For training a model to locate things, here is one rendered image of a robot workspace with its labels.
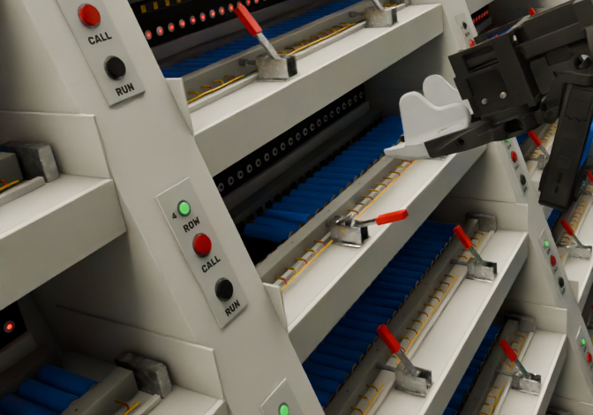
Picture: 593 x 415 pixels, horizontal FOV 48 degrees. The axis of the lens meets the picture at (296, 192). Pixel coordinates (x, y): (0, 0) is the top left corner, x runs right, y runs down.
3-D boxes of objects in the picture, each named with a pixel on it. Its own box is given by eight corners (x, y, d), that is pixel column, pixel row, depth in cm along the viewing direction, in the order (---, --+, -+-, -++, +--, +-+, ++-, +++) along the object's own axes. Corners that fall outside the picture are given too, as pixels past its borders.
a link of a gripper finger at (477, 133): (431, 129, 60) (525, 95, 56) (439, 147, 61) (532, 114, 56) (417, 145, 57) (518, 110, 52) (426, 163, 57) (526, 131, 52)
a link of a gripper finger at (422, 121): (366, 106, 62) (458, 69, 57) (391, 163, 63) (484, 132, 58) (355, 116, 59) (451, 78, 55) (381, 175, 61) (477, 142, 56)
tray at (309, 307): (487, 147, 109) (485, 91, 105) (294, 373, 63) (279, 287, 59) (376, 141, 119) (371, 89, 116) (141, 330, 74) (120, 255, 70)
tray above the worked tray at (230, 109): (443, 32, 105) (438, -61, 99) (203, 184, 59) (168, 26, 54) (331, 36, 115) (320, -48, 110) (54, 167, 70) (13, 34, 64)
